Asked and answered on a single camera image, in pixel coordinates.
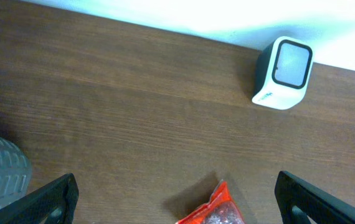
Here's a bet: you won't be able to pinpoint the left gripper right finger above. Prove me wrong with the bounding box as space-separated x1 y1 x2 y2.
275 170 355 224

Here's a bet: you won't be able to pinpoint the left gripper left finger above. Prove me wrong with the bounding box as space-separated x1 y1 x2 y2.
0 173 79 224

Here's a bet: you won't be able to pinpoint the red Hacks candy bag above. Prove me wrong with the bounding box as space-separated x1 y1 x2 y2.
176 180 245 224

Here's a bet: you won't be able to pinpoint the white barcode scanner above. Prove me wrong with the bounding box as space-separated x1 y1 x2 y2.
252 36 313 110

